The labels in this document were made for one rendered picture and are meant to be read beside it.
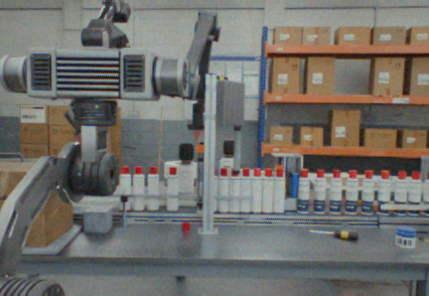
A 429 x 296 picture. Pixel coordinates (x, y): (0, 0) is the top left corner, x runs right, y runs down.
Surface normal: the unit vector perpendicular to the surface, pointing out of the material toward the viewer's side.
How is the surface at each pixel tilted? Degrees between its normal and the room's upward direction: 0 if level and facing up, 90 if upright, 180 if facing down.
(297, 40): 90
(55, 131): 90
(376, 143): 91
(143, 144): 90
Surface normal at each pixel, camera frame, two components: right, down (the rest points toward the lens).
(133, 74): -0.10, 0.09
